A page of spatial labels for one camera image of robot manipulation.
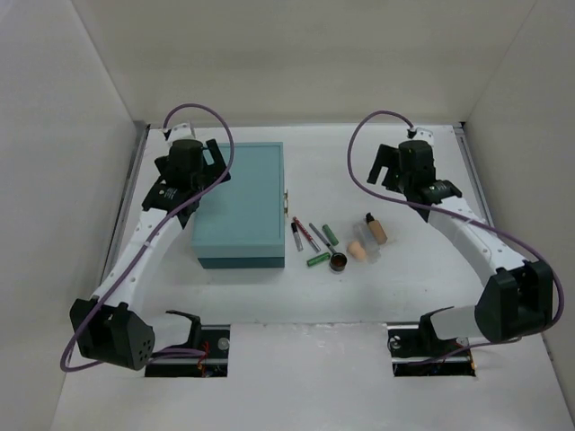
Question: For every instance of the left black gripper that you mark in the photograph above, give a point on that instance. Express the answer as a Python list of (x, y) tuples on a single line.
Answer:
[(215, 161)]

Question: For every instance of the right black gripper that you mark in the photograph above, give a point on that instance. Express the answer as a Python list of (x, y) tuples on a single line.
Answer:
[(386, 157)]

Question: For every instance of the beige foundation pump bottle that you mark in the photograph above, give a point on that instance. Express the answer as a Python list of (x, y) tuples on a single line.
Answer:
[(376, 229)]

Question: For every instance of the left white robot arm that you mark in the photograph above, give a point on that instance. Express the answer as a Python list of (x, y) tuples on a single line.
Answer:
[(108, 327)]

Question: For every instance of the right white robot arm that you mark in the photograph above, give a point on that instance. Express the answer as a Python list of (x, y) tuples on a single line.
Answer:
[(517, 296)]

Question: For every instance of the teal makeup organizer box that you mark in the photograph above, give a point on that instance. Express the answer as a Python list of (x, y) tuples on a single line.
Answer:
[(241, 223)]

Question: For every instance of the peach makeup sponge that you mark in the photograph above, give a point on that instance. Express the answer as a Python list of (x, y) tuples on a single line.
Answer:
[(357, 251)]

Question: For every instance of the grey makeup pencil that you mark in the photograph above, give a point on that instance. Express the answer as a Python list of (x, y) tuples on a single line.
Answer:
[(322, 238)]

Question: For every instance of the black silver makeup pencil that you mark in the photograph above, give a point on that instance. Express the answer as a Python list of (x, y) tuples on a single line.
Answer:
[(297, 238)]

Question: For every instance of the red white makeup pencil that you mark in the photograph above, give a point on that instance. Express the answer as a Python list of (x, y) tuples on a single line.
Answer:
[(301, 229)]

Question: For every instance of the green tube upper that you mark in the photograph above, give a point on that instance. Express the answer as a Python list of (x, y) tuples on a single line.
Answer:
[(330, 235)]

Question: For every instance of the green tube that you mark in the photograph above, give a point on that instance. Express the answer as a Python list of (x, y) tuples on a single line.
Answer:
[(330, 235), (318, 259)]

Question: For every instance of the round brown cosmetic jar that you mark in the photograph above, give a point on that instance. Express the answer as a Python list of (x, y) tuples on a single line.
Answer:
[(338, 262)]

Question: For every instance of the green tube lower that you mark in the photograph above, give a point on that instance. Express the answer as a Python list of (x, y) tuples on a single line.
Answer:
[(318, 259)]

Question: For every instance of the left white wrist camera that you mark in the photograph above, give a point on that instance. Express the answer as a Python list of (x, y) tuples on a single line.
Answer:
[(178, 132)]

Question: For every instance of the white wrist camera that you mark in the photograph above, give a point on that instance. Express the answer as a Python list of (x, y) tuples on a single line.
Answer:
[(423, 134), (178, 132)]

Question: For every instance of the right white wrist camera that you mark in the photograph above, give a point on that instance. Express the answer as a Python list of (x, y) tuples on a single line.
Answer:
[(423, 134)]

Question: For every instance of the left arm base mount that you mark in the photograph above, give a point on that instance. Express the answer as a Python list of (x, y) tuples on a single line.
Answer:
[(205, 354)]

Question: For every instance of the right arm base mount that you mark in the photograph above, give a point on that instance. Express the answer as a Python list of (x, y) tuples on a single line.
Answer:
[(411, 357)]

